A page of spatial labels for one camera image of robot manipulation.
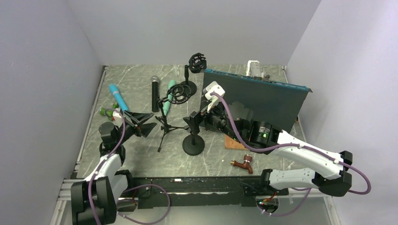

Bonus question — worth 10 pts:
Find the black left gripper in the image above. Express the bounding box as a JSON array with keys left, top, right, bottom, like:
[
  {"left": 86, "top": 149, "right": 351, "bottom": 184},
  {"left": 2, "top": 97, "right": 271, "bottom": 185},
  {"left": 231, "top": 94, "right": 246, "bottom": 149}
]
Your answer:
[{"left": 116, "top": 110, "right": 157, "bottom": 145}]

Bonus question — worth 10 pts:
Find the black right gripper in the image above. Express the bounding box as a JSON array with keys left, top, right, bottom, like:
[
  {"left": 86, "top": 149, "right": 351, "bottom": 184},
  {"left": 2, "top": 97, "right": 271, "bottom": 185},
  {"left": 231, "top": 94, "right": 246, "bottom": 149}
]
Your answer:
[{"left": 184, "top": 97, "right": 243, "bottom": 142}]

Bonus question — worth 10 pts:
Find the black clip desk stand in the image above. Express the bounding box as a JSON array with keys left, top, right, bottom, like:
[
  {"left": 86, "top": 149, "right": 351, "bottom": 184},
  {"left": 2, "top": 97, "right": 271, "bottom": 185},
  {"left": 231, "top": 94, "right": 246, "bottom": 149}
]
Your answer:
[{"left": 182, "top": 125, "right": 205, "bottom": 156}]

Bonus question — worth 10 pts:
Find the mint green microphone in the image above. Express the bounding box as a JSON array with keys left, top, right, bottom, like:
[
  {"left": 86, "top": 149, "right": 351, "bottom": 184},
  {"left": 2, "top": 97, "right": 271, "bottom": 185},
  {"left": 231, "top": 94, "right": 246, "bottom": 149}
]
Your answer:
[{"left": 163, "top": 80, "right": 176, "bottom": 116}]

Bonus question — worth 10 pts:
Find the black tripod shock mount stand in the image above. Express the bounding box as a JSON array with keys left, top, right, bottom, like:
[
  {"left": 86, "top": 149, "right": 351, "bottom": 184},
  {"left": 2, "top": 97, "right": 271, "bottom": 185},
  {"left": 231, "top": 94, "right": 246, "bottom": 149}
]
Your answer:
[{"left": 154, "top": 83, "right": 193, "bottom": 153}]

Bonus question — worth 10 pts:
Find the blue microphone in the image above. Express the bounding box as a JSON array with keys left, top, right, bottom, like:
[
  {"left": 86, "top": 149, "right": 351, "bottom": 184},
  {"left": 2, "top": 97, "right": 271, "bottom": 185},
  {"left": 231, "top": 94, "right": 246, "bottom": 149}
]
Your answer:
[{"left": 109, "top": 84, "right": 130, "bottom": 111}]

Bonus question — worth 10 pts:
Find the silver head black microphone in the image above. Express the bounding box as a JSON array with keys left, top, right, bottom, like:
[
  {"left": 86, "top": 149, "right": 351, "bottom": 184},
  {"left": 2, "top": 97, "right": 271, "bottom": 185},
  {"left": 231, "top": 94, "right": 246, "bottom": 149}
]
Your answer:
[{"left": 151, "top": 76, "right": 160, "bottom": 113}]

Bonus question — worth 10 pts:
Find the black shock mount desk stand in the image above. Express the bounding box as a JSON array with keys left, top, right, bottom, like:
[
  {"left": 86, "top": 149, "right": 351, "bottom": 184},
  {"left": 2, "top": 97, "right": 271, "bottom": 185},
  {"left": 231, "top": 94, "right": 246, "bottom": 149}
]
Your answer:
[{"left": 180, "top": 53, "right": 208, "bottom": 97}]

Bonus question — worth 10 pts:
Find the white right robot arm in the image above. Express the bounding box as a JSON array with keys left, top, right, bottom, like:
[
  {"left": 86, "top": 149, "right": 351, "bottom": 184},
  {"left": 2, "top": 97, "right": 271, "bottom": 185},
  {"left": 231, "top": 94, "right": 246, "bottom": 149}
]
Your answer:
[{"left": 183, "top": 103, "right": 352, "bottom": 197}]

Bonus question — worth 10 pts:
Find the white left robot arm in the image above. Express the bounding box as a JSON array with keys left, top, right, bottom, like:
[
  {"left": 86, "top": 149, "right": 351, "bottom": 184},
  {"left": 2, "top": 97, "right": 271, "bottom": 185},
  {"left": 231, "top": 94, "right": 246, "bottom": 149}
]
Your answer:
[{"left": 70, "top": 111, "right": 156, "bottom": 225}]

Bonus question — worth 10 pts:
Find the green pipe fitting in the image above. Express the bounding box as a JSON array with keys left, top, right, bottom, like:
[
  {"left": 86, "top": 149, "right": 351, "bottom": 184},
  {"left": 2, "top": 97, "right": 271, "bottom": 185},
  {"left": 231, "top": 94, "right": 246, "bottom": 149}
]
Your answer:
[{"left": 99, "top": 107, "right": 113, "bottom": 118}]

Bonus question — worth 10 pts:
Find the brown wooden board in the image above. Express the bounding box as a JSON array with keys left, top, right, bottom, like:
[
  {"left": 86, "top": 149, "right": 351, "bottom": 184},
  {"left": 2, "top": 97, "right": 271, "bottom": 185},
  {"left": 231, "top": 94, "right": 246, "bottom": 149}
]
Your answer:
[{"left": 224, "top": 135, "right": 248, "bottom": 150}]

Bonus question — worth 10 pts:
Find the brown tap fitting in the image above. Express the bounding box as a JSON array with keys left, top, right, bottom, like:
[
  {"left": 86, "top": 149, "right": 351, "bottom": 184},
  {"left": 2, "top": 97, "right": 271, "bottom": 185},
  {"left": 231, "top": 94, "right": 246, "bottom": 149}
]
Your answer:
[{"left": 230, "top": 154, "right": 253, "bottom": 174}]

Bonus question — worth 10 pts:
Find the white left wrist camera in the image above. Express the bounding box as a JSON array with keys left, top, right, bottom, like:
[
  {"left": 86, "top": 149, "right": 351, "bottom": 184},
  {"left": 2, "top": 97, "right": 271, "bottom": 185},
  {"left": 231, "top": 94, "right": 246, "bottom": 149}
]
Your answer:
[{"left": 112, "top": 108, "right": 122, "bottom": 123}]

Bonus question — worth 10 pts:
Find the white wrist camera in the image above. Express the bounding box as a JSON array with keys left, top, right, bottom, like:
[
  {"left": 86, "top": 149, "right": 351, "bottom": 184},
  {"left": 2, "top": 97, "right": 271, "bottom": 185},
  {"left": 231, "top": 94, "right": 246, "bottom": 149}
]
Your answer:
[
  {"left": 112, "top": 108, "right": 122, "bottom": 123},
  {"left": 203, "top": 81, "right": 225, "bottom": 112}
]

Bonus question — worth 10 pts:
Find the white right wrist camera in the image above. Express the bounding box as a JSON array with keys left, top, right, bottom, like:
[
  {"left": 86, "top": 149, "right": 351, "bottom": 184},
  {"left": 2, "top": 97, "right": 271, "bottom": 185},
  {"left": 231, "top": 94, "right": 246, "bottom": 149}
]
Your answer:
[{"left": 203, "top": 81, "right": 225, "bottom": 112}]

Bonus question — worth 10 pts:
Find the dark grey network switch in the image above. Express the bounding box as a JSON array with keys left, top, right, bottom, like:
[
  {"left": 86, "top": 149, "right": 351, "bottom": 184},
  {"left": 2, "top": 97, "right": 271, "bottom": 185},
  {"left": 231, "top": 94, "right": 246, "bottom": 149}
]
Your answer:
[{"left": 203, "top": 69, "right": 312, "bottom": 132}]

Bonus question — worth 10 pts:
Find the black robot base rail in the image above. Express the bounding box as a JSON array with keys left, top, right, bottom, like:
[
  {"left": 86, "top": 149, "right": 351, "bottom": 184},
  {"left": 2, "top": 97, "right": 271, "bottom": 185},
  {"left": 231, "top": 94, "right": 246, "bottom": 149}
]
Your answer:
[{"left": 120, "top": 176, "right": 289, "bottom": 209}]

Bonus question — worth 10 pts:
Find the white metal bracket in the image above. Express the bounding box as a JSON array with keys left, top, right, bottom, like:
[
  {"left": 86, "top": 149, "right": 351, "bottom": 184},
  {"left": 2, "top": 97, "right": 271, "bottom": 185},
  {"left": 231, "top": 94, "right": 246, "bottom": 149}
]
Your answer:
[{"left": 246, "top": 60, "right": 267, "bottom": 80}]

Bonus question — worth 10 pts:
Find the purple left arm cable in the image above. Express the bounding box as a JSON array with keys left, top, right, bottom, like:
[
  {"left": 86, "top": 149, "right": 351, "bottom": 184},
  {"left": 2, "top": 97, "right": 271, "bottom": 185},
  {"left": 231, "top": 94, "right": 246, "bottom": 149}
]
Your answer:
[{"left": 87, "top": 108, "right": 171, "bottom": 225}]

